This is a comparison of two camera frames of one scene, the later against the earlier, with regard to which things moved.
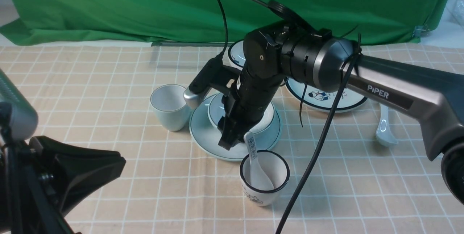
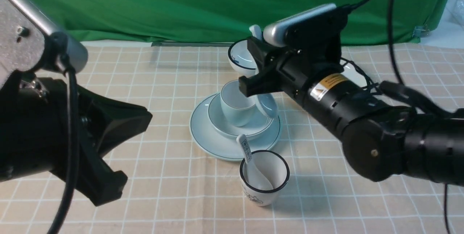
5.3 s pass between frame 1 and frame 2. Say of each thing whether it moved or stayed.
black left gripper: moved
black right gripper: moved
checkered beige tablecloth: stayed
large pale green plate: stayed
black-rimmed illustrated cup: stayed
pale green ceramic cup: moved
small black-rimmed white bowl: stayed
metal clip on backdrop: stayed
